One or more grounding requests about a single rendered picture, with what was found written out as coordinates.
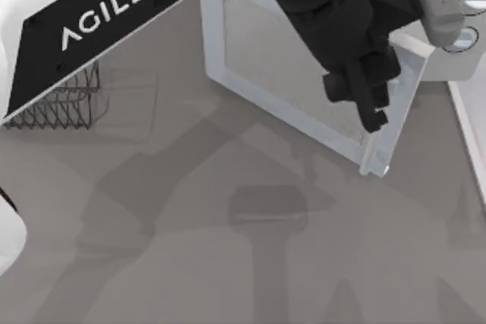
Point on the pale microwave oven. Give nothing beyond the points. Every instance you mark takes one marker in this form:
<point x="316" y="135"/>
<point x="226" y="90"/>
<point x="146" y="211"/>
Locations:
<point x="452" y="60"/>

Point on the pale microwave door with glass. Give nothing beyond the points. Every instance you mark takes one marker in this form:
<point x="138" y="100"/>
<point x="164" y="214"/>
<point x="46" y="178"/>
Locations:
<point x="273" y="73"/>

